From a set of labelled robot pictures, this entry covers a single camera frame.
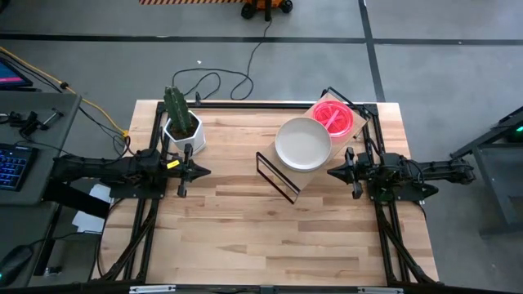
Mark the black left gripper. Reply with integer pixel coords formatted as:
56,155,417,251
165,142,212,198

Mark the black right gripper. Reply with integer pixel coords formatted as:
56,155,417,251
327,147,383,200

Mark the wooden shelf with black legs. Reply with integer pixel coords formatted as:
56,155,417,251
256,87,371,204

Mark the white faceted plant pot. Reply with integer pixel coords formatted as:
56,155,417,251
163,109,208,156

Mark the green cactus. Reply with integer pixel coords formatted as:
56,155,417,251
163,85,193,138

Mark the white paper sheet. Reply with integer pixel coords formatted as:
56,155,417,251
72,183,114,236

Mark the black flat panel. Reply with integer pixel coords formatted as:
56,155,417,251
42,178,111,220

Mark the grey desk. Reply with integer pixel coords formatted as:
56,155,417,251
0,90,83,287

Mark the black metal stand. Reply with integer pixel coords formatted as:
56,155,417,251
449,105,523,229

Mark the dark mat with striped edge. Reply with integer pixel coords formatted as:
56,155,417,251
138,0,246,6

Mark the black clamp device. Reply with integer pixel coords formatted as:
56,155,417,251
7,108,65,138

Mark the orange wheeled cart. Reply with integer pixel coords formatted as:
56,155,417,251
240,0,294,21

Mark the black backlit keyboard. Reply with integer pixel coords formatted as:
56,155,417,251
0,143,38,192

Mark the black computer mouse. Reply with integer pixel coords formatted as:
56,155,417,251
0,245,34,287

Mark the computer monitor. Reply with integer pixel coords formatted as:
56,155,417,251
0,56,34,89

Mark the black aluminium table frame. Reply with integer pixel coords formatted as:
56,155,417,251
96,100,440,287

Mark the yellow cable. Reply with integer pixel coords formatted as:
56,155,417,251
0,45,130,138

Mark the silver metal bracket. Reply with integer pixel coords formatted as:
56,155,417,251
129,284,177,294
357,287,405,294

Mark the black floor cable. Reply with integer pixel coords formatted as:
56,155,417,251
171,18,274,102

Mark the black cable with connector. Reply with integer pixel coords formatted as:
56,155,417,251
0,51,132,156

